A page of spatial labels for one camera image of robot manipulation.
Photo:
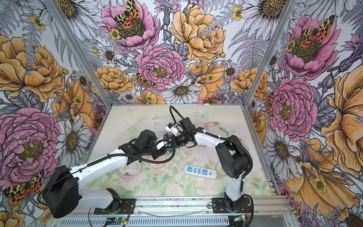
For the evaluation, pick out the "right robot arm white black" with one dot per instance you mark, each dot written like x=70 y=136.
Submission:
x=234 y=158

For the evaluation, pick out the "small green circuit board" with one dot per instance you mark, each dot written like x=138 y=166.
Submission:
x=118 y=221

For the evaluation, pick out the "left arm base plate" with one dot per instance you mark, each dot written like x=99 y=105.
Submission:
x=121 y=206

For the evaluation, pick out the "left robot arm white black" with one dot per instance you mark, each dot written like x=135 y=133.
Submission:
x=65 y=191

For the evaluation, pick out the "round pink power strip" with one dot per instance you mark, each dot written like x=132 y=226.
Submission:
x=159 y=159

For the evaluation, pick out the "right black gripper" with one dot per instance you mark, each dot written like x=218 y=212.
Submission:
x=174 y=139

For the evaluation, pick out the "aluminium front rail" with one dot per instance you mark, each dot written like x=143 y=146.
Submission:
x=170 y=204

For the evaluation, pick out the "white blue rectangular power strip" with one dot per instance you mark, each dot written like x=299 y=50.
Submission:
x=200 y=172

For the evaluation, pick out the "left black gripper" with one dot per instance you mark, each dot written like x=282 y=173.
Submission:
x=156 y=155

